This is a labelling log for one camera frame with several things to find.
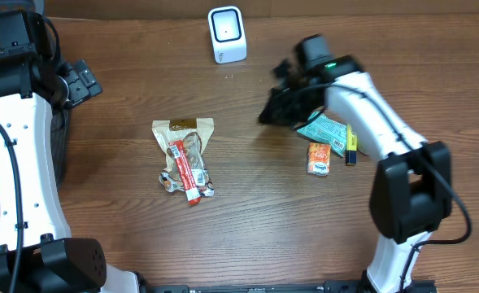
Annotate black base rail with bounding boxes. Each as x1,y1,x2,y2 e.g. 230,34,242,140
140,281,372,293

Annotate beige snack pouch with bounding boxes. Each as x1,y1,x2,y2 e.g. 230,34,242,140
151,118,214,186

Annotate teal plastic packet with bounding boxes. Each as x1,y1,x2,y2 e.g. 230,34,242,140
297,114,347,157

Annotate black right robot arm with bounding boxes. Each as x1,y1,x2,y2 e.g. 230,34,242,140
259,34,452,292

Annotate orange small snack box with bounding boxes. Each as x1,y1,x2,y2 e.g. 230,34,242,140
307,142,331,177

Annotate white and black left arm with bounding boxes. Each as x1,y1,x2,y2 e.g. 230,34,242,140
0,11,146,292

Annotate white barcode scanner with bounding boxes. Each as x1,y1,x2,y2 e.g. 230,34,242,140
207,6,247,64

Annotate red snack stick packet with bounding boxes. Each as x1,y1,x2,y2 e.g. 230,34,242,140
169,140,201,206

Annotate yellow highlighter pen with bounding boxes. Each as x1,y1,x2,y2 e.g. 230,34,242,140
345,125,358,165

